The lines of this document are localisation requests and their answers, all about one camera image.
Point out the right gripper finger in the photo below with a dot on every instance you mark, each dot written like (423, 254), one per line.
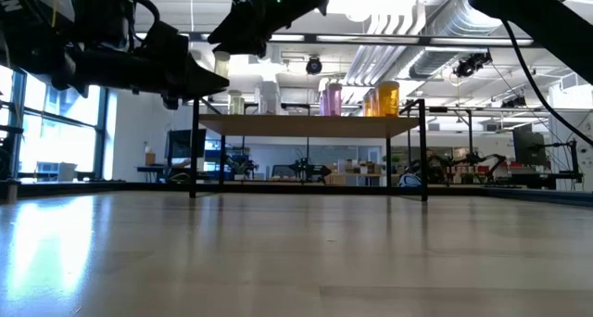
(241, 36)

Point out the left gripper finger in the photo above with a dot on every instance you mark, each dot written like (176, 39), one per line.
(185, 80)

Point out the clear bottle yellow-green capsule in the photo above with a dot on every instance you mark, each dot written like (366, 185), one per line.
(267, 98)

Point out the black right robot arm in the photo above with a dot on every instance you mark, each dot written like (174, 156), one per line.
(533, 11)

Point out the black background robot arm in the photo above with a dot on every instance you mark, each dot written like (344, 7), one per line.
(463, 161)
(308, 168)

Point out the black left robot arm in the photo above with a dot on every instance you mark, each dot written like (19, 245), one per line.
(28, 39)

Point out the wooden shelf black legs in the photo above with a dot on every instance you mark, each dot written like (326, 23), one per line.
(301, 126)

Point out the ceiling strip light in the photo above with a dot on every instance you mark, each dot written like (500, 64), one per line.
(482, 42)
(287, 37)
(366, 38)

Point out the dark background monitor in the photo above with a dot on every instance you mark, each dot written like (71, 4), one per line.
(528, 145)
(185, 143)

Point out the small cardboard box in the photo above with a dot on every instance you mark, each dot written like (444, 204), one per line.
(149, 158)

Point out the background potted plant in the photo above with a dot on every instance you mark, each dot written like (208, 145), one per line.
(241, 166)

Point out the large dark-framed window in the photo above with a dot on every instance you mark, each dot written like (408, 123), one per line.
(60, 136)

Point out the white box by window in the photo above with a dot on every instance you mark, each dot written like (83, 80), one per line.
(66, 171)

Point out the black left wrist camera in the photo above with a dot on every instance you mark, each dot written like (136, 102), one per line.
(99, 20)

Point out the black ceiling camera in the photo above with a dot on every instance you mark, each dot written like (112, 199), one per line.
(314, 66)

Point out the silver ventilation duct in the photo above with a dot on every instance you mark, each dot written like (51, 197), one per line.
(435, 59)

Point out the black overhead camera rig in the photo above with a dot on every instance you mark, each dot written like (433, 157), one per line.
(472, 64)

